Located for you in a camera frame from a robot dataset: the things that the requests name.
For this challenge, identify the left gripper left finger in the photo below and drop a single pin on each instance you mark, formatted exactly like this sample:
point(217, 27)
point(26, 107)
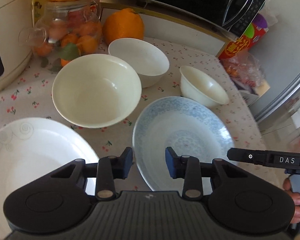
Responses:
point(105, 171)

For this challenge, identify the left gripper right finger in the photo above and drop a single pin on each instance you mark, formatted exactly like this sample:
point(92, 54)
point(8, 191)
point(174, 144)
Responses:
point(192, 171)

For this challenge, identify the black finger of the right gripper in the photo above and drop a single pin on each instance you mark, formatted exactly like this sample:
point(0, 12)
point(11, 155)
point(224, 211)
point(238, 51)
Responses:
point(256, 157)

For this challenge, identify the blue patterned porcelain plate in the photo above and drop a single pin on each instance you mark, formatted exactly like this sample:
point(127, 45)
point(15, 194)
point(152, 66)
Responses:
point(183, 124)

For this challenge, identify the large cream bowl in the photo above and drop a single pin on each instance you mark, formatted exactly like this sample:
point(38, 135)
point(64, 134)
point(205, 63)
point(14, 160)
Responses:
point(96, 91)

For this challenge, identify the person's right hand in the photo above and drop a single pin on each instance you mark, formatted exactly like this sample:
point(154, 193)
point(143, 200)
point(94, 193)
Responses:
point(296, 199)

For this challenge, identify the silver refrigerator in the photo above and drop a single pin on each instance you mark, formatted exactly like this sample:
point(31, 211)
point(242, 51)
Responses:
point(278, 53)

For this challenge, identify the white cardboard box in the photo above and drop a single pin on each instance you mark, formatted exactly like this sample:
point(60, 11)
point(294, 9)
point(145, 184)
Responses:
point(251, 94)

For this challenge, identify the small white bowl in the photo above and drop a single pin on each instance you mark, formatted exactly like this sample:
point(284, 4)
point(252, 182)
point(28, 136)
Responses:
point(200, 87)

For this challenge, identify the white swirl-pattern plate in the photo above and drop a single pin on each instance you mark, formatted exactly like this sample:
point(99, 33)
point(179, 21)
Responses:
point(31, 148)

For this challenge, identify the clear plastic snack bag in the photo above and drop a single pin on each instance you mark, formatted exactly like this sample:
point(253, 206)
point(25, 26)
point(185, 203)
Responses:
point(245, 68)

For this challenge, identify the cherry print tablecloth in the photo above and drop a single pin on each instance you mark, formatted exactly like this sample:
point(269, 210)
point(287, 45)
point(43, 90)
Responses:
point(30, 96)

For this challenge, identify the white speckled bowl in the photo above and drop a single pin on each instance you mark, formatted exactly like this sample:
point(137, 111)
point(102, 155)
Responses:
point(150, 63)

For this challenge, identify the red snack box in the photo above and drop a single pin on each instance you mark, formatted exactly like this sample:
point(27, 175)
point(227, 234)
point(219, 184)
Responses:
point(256, 29)

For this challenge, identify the glass jar of tangerines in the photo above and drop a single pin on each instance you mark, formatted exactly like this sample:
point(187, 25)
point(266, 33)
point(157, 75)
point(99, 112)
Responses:
point(66, 31)

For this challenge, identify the large orange on table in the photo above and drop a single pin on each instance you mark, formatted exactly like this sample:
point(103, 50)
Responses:
point(125, 23)

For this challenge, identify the yellow printed box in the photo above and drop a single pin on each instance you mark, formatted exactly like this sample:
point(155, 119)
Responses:
point(38, 10)

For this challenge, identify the white Changhong air fryer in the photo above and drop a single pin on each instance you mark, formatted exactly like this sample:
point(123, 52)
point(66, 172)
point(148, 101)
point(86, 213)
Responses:
point(15, 15)

